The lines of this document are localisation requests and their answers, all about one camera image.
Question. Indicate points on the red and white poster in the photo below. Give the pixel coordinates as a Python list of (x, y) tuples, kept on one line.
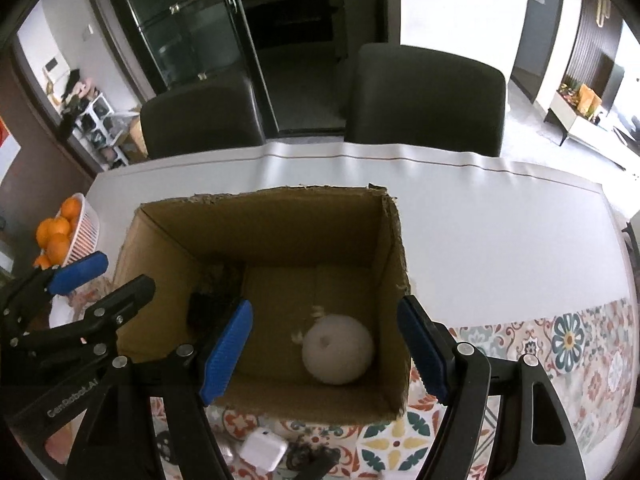
[(7, 145)]

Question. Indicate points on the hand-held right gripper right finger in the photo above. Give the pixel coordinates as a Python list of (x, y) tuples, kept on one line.
[(422, 355)]

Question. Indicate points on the black glass cabinet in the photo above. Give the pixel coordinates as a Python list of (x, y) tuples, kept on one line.
[(210, 20)]

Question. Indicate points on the floral patterned tablecloth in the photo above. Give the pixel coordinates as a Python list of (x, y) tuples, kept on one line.
[(500, 240)]

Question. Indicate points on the orange fruit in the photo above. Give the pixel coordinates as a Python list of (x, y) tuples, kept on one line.
[(58, 249), (51, 231), (72, 208)]

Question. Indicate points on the dark grey dining chair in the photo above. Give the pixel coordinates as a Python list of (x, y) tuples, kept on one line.
[(200, 115), (425, 95)]

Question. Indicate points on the gold wall ornament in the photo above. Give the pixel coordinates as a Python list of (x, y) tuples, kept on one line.
[(603, 10)]

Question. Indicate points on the grey door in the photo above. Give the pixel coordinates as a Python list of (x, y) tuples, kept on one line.
[(540, 20)]

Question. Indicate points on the white low console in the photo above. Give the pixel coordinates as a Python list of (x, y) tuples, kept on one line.
[(590, 130)]

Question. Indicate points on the brown cardboard box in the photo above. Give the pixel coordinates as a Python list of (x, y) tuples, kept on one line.
[(280, 260)]

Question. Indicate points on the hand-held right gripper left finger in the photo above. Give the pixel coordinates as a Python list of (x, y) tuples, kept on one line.
[(227, 355)]

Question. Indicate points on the white round ball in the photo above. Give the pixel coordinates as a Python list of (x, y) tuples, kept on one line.
[(337, 349)]

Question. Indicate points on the orange bag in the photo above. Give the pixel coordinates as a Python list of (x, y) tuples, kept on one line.
[(588, 97)]

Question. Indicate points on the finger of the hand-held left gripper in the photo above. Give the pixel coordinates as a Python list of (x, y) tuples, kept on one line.
[(80, 272), (122, 302)]

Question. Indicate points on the white fruit basket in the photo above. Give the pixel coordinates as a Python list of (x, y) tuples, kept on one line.
[(85, 232)]

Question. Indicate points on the white charger block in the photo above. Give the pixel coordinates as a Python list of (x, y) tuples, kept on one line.
[(263, 449)]

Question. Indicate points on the black object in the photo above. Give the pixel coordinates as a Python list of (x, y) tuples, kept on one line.
[(210, 302)]

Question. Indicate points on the white cluttered shelf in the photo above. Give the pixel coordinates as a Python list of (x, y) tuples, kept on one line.
[(97, 125)]

